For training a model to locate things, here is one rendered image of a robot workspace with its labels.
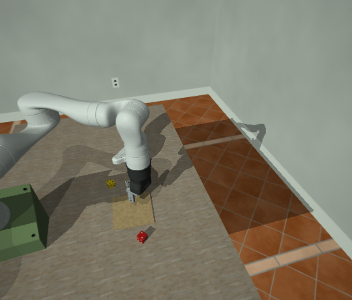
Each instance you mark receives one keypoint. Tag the yellow die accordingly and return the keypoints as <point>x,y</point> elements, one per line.
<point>110,183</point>

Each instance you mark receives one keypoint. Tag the red die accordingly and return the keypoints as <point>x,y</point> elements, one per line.
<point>142,237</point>

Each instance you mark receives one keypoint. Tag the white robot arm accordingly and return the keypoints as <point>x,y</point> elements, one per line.
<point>41,111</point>

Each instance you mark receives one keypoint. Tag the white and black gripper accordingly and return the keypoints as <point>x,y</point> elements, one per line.
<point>139,172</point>

